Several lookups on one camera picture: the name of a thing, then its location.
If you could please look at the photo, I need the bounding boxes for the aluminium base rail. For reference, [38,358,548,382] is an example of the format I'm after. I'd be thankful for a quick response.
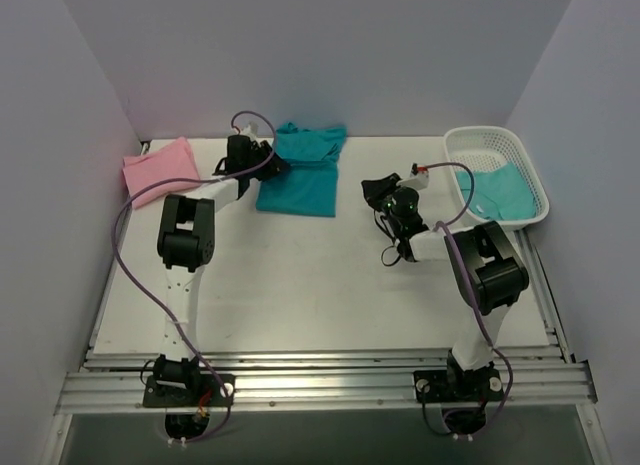
[55,346,597,415]

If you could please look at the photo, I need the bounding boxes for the thin black cable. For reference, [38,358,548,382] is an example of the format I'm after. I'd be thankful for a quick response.
[373,209,406,267]

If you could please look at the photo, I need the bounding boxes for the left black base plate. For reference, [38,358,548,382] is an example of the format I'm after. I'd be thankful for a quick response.
[142,373,236,408]

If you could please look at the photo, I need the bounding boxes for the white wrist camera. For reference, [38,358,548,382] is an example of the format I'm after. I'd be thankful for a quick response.
[232,122,258,141]
[403,163,430,191]

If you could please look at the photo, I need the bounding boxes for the white plastic basket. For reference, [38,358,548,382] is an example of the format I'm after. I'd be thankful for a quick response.
[444,126,550,231]

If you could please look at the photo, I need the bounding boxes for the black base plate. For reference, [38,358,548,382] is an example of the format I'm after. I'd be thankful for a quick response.
[412,367,504,404]
[142,373,236,408]

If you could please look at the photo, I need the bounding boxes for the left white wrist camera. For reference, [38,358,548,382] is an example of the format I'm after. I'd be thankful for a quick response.
[232,122,258,141]

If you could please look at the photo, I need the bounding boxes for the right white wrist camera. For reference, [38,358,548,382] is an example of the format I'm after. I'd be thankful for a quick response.
[403,163,430,191]

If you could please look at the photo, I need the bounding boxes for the light teal t shirt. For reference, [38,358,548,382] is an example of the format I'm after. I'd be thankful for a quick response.
[468,163,537,221]

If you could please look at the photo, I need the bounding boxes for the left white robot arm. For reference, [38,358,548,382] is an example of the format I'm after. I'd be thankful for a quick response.
[153,130,288,404]

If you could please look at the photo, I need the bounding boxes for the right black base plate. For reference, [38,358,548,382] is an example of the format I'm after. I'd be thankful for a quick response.
[412,367,504,404]

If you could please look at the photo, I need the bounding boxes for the folded pink t shirt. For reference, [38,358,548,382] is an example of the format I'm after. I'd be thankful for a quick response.
[122,137,200,209]

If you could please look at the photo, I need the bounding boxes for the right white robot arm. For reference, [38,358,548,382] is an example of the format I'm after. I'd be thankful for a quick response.
[361,164,530,398]

